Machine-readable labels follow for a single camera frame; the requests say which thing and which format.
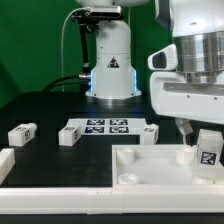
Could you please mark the white U-shaped fence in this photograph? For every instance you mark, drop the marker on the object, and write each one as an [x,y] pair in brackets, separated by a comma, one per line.
[116,199]

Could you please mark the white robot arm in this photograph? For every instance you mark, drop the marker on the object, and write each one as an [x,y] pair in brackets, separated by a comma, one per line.
[187,80]

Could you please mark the white marker sheet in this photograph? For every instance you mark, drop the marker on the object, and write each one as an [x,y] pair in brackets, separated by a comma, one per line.
[109,126]

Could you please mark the white square tabletop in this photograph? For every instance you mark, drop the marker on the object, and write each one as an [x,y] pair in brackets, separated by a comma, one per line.
[173,164]

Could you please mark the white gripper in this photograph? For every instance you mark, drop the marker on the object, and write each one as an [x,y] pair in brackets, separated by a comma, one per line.
[171,95]

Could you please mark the black camera on mount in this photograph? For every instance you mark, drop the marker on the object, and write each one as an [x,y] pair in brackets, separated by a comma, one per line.
[88,19]

